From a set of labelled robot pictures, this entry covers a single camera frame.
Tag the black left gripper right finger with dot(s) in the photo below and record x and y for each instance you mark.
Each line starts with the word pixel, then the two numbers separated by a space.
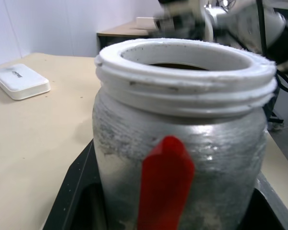
pixel 268 210

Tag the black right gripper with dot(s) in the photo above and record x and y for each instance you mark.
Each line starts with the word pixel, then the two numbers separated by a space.
pixel 177 22

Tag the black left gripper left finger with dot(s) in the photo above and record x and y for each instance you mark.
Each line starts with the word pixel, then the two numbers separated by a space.
pixel 74 196

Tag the white grey plastic jar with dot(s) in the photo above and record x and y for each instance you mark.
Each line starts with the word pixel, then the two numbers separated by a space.
pixel 158 105

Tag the white flat plastic box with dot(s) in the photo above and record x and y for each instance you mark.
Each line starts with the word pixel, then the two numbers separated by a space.
pixel 19 80

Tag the red plastic tab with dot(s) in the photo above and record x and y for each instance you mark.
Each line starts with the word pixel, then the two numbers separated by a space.
pixel 166 182

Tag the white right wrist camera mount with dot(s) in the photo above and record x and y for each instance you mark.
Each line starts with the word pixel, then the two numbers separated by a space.
pixel 210 21

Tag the wooden desk with dark frame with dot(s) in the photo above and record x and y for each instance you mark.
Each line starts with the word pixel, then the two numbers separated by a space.
pixel 120 32

